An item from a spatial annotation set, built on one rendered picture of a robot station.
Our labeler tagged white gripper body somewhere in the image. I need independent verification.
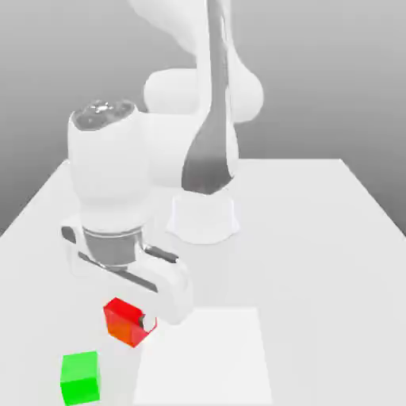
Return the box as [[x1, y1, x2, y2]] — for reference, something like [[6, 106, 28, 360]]
[[60, 215, 195, 327]]

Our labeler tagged small red cube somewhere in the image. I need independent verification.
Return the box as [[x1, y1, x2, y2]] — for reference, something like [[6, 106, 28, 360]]
[[103, 297, 158, 349]]

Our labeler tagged small green cube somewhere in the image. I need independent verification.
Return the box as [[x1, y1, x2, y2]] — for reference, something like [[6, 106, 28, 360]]
[[59, 350, 102, 406]]

